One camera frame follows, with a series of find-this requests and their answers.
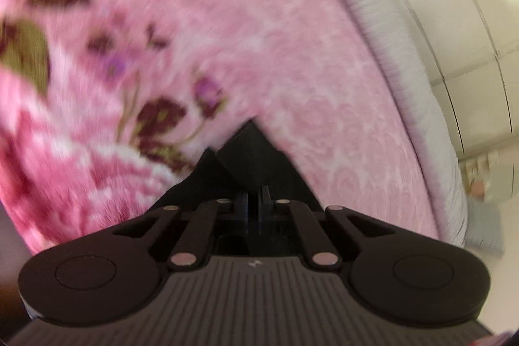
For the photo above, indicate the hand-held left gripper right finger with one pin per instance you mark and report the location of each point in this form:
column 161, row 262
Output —
column 265, row 206

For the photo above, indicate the pink floral plush blanket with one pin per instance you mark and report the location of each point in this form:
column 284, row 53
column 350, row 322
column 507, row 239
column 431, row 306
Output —
column 202, row 46

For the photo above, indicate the grey cloth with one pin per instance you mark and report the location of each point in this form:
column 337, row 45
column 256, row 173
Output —
column 484, row 224

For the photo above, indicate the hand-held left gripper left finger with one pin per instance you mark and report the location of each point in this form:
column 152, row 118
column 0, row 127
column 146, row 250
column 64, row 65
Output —
column 242, row 209

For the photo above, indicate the black garment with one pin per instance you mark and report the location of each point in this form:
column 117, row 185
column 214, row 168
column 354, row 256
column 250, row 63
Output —
column 251, row 159

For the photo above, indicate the white wardrobe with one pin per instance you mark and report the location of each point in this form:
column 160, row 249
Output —
column 466, row 38

